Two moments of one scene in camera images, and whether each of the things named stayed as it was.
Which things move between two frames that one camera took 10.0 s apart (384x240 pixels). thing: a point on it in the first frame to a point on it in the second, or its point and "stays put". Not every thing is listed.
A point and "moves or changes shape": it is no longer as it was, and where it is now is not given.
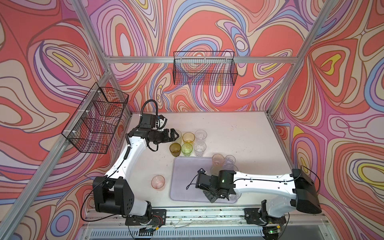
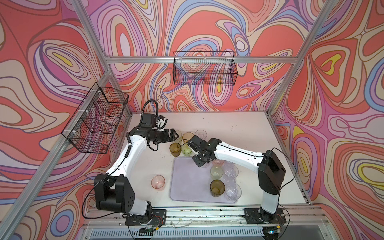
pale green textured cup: (214, 170) stays put
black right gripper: (211, 198) to (199, 163)
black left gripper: (171, 138) stays put
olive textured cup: (175, 148) stays put
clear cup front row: (199, 147) moves or changes shape
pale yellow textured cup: (178, 140) stays put
